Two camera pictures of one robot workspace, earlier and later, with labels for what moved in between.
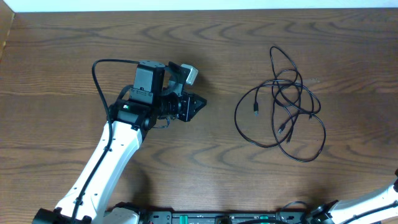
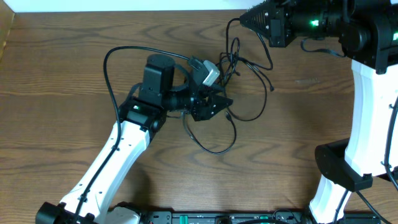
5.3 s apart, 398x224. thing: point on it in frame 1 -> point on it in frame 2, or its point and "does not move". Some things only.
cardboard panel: x=7 y=16 does not move
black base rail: x=226 y=216 does not move
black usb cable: x=262 y=86 -> x=231 y=60
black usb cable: x=272 y=88 -> x=238 y=58
